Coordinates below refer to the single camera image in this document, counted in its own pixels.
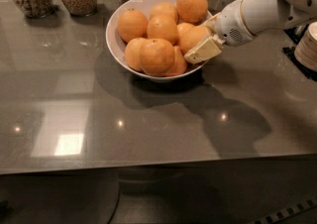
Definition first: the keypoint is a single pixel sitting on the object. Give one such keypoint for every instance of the small middle orange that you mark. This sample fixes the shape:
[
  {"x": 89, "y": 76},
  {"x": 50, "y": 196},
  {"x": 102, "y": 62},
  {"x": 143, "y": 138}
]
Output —
[{"x": 182, "y": 29}]

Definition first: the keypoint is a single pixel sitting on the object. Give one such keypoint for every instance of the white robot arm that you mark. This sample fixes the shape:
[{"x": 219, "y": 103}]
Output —
[{"x": 262, "y": 15}]

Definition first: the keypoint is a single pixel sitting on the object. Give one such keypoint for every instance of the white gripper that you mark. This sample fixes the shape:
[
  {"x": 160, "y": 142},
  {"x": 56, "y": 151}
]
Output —
[{"x": 230, "y": 24}]

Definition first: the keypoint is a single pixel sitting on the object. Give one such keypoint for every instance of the black white striped strip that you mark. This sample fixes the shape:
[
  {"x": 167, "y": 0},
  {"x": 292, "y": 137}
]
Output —
[{"x": 288, "y": 212}]

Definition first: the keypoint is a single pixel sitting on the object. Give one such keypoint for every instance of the white ceramic bowl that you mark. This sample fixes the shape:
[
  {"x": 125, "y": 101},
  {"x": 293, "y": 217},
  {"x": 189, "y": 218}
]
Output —
[{"x": 116, "y": 45}]

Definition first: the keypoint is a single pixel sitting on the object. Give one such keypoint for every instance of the stack of wooden coasters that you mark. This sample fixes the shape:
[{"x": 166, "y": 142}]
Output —
[{"x": 306, "y": 50}]

